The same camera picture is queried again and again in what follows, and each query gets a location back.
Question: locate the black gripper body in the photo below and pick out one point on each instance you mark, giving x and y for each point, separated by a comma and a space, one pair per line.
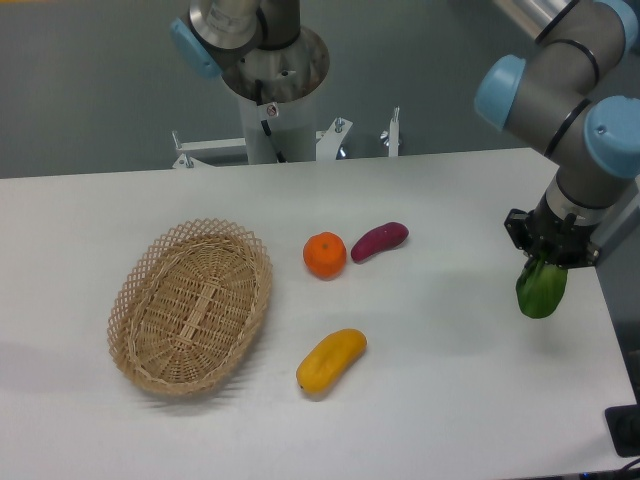
559, 241

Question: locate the green leafy vegetable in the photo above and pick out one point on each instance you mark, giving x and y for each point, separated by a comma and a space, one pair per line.
540, 288

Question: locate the robot base column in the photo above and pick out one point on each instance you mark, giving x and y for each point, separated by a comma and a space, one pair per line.
267, 59

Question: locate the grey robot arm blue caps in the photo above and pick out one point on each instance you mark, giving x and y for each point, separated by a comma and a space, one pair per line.
544, 102

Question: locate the purple sweet potato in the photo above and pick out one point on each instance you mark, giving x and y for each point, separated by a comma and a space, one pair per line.
379, 239

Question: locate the black device at table edge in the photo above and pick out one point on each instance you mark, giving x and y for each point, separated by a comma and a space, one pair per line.
623, 426

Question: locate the orange tangerine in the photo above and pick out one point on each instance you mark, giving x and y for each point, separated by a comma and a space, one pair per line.
324, 255

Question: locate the yellow mango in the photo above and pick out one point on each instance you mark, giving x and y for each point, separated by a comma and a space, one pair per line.
329, 360

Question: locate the woven wicker basket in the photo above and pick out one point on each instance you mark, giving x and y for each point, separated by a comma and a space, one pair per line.
190, 308

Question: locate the white metal mounting frame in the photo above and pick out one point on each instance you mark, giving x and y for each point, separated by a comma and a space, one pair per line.
266, 145

